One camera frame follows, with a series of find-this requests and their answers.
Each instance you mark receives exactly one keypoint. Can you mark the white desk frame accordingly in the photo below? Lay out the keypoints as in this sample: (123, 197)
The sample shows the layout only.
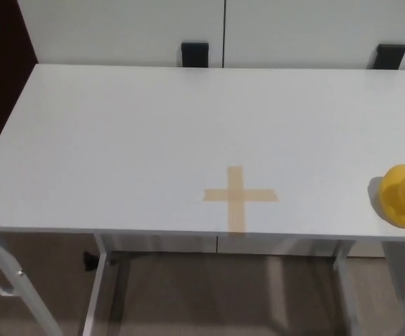
(99, 280)

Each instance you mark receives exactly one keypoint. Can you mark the black right wall bracket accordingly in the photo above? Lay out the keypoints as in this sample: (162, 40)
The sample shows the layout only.
(389, 56)

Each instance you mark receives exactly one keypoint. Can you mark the yellow rubber duck toy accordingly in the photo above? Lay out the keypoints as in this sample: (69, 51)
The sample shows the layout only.
(400, 197)

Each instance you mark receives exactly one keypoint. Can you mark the small black floor object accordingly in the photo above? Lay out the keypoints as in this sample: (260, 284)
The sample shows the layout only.
(90, 262)

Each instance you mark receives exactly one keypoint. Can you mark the beige tape cross mark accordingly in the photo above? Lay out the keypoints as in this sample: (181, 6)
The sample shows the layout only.
(237, 196)

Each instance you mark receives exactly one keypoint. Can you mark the black left wall bracket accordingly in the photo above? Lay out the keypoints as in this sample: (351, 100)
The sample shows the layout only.
(195, 55)

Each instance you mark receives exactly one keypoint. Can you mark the white cabinet door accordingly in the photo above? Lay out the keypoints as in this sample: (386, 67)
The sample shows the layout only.
(304, 31)
(118, 31)

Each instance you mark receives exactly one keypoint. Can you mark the black wall bracket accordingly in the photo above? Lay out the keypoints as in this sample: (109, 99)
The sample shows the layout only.
(195, 55)
(389, 56)

